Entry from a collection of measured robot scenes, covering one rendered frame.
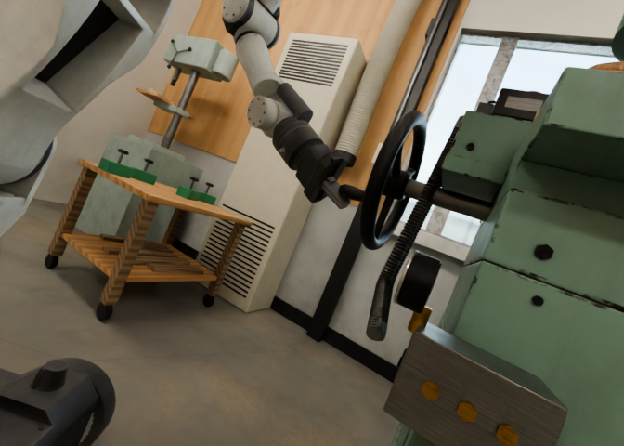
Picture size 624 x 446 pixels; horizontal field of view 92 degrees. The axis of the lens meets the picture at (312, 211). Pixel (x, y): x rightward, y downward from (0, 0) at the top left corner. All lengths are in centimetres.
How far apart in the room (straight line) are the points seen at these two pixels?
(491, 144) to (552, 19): 188
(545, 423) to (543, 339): 10
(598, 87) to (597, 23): 206
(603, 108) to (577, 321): 20
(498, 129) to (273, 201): 146
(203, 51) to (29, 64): 208
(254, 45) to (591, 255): 69
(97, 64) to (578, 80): 58
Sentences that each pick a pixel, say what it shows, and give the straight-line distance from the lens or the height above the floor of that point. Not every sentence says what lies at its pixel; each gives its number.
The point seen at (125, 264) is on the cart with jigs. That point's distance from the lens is 138.
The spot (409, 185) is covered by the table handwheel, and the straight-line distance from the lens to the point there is 62.
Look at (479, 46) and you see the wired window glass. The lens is 241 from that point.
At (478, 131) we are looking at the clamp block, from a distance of 60.
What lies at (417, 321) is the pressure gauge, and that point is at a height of 62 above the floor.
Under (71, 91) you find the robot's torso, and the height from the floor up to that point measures 72.
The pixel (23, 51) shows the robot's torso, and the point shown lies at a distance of 50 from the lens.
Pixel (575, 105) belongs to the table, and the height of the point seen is 86.
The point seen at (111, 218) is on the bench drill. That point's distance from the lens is 235.
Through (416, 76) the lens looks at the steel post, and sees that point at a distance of 213.
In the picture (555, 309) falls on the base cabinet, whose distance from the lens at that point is 40.
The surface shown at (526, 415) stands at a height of 60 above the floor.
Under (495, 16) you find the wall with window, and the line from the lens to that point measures 245.
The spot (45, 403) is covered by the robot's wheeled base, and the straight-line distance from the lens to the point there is 76.
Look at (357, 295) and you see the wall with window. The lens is 194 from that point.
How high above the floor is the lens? 68
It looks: 1 degrees up
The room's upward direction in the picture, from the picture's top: 22 degrees clockwise
